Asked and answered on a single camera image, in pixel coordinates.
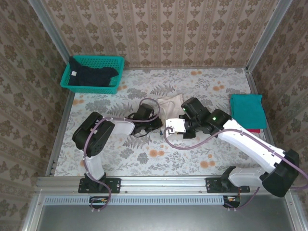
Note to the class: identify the folded red t-shirt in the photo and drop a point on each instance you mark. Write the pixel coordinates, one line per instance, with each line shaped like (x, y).
(253, 131)

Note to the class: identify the aluminium frame post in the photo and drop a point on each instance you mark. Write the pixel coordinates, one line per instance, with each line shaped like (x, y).
(267, 36)
(58, 41)

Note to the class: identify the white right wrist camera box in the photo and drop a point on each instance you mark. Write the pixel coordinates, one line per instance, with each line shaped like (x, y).
(175, 125)

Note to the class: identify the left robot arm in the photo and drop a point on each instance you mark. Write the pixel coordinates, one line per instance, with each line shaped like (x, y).
(93, 134)

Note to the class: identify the white daisy print t-shirt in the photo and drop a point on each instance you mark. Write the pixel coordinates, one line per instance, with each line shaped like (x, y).
(172, 103)

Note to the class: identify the aluminium table side rail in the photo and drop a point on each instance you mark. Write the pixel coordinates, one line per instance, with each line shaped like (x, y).
(252, 84)
(63, 118)

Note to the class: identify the teal plastic basket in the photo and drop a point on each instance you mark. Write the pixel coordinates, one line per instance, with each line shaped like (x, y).
(96, 63)

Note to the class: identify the folded teal t-shirt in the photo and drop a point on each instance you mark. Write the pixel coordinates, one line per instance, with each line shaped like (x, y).
(247, 110)

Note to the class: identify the navy blue t-shirt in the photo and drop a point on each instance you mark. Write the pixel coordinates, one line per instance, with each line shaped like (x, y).
(91, 77)

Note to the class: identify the floral patterned table cover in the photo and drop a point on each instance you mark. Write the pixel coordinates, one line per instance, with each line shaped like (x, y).
(168, 166)

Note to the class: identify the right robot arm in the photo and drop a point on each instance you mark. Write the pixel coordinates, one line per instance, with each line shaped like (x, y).
(250, 144)

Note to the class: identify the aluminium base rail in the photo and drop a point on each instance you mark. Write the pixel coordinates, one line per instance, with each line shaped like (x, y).
(163, 184)

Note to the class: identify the grey metal panel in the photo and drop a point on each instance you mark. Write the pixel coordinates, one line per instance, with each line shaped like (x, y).
(156, 219)

